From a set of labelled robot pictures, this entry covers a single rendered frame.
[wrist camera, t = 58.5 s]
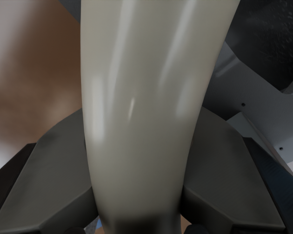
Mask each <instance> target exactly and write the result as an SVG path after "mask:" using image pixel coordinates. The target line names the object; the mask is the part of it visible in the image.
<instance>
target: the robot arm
mask: <svg viewBox="0 0 293 234"><path fill-rule="evenodd" d="M180 214H181V215H182V216H183V217H184V218H185V219H186V220H188V221H189V222H190V223H191V225H188V226H187V227H186V229H185V232H184V234H293V176H292V175H291V174H290V173H289V172H288V171H287V170H286V169H285V168H284V167H283V166H281V165H280V164H279V163H278V162H277V161H276V160H275V159H274V158H273V157H272V156H271V155H270V154H268V153H267V152H266V151H265V150H264V149H263V148H262V147H261V146H260V145H259V144H258V143H257V142H256V141H254V140H253V139H252V138H251V137H243V136H242V135H241V134H240V133H239V132H238V131H237V130H236V129H235V128H234V127H233V126H231V125H230V124H229V123H228V122H226V121H225V120H224V119H222V118H221V117H219V116H218V115H216V114H214V113H213V112H211V111H209V110H208V109H206V108H204V107H203V106H201V109H200V113H199V116H198V120H197V123H196V126H195V130H194V134H193V138H192V141H191V145H190V150H189V154H188V158H187V163H186V170H185V175H184V182H183V189H182V198H181V213H180ZM98 215H99V214H98V210H97V207H96V203H95V199H94V195H93V188H92V184H91V178H90V173H89V167H88V161H87V150H86V142H85V133H84V123H83V111H82V108H80V109H79V110H77V111H76V112H74V113H73V114H71V115H69V116H67V117H66V118H64V119H63V120H61V121H60V122H58V123H57V124H56V125H55V126H53V127H52V128H51V129H50V130H48V131H47V132H46V133H45V134H44V135H43V136H42V137H41V138H40V139H39V140H38V141H37V142H36V143H28V144H27V145H26V146H24V147H23V148H22V149H21V150H20V151H19V152H18V153H17V154H16V155H15V156H14V157H12V158H11V159H10V160H9V161H8V162H7V163H6V164H5V165H4V166H3V167H2V168H1V169H0V234H86V232H85V230H84V228H85V227H86V226H88V225H89V224H90V223H91V222H92V221H93V220H95V219H96V218H97V217H98Z"/></svg>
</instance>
